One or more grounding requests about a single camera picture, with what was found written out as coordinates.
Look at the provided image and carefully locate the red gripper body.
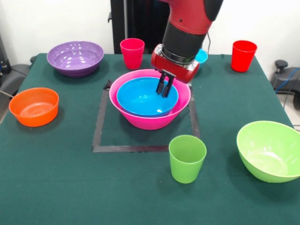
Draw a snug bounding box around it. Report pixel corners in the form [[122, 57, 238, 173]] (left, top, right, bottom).
[[150, 44, 201, 84]]

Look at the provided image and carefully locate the small cyan bowl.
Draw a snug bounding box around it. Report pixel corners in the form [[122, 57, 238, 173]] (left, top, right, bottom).
[[195, 48, 209, 70]]

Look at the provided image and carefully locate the large green bowl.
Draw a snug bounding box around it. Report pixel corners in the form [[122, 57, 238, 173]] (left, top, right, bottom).
[[236, 120, 300, 184]]

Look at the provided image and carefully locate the black wall cable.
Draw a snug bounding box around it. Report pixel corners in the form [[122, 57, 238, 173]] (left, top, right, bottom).
[[205, 29, 211, 56]]

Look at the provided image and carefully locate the dark green table cloth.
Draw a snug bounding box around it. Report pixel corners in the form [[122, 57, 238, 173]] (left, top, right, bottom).
[[0, 53, 300, 225]]

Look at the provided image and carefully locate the large pink bowl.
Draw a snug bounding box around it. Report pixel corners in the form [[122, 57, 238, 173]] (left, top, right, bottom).
[[109, 68, 192, 131]]

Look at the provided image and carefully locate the large blue bowl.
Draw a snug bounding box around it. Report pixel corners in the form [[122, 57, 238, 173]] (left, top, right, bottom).
[[116, 76, 180, 118]]

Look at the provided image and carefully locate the orange ribbed bowl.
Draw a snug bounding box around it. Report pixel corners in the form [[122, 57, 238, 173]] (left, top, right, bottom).
[[8, 87, 60, 128]]

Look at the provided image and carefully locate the red cup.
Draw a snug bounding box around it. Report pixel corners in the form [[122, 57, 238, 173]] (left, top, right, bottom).
[[231, 40, 258, 73]]

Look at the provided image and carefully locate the purple bowl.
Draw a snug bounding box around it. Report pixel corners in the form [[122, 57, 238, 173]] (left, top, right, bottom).
[[46, 41, 105, 78]]

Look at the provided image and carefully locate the black floor device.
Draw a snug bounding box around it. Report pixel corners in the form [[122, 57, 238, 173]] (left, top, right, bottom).
[[0, 56, 32, 94], [270, 60, 300, 94]]

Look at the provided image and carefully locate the green cup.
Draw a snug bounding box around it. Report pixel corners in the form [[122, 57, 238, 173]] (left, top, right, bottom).
[[168, 135, 207, 184]]

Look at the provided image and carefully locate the pink cup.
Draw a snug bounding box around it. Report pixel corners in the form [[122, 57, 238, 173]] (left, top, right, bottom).
[[120, 38, 145, 70]]

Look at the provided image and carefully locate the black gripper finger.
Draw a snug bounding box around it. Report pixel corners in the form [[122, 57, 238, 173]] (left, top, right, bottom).
[[163, 75, 176, 98], [156, 72, 167, 96]]

